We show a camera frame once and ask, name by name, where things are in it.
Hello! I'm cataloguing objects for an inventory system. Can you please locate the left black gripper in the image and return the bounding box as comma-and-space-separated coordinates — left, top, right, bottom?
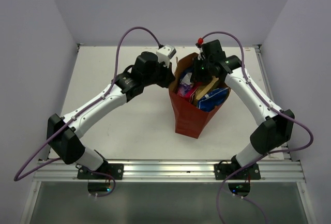
143, 58, 175, 88

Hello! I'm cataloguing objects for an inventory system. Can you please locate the brown kraft snack bag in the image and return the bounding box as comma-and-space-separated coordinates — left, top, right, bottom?
193, 77, 219, 102

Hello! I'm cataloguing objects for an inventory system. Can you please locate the purple Fox's candy bag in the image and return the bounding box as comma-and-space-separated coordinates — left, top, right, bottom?
176, 83, 193, 98

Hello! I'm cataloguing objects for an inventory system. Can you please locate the large blue chip bag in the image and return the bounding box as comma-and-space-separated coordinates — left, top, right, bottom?
197, 87, 229, 112

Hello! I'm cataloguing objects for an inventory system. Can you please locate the red paper bag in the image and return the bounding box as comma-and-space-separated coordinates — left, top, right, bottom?
169, 52, 222, 139

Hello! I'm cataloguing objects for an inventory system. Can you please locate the pink snack bag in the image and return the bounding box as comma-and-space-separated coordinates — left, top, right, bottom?
183, 82, 203, 103

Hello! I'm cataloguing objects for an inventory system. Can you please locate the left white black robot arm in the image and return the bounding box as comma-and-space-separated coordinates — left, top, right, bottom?
47, 46, 176, 179

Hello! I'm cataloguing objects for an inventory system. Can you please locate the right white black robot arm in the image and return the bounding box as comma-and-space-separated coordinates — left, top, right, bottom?
193, 38, 294, 179

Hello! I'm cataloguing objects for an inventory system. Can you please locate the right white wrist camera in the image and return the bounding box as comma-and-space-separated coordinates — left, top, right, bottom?
195, 38, 204, 60

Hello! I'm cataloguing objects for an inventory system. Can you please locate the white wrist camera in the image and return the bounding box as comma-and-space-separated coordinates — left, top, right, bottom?
195, 38, 204, 60
156, 45, 176, 68

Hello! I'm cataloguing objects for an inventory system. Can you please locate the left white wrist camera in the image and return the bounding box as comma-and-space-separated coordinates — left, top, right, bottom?
156, 45, 176, 68

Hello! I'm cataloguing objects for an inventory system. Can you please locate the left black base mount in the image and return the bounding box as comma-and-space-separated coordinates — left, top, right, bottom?
77, 162, 124, 198

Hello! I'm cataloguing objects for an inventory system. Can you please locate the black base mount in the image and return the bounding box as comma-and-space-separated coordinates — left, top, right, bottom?
77, 162, 124, 198
214, 160, 261, 197

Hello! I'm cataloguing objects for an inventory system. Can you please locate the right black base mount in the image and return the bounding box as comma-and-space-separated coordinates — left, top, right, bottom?
214, 160, 261, 197

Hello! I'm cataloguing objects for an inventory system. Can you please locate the aluminium rail frame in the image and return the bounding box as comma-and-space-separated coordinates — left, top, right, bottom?
20, 159, 316, 223

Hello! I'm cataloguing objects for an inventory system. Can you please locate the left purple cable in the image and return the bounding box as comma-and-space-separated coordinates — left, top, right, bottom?
13, 26, 162, 198

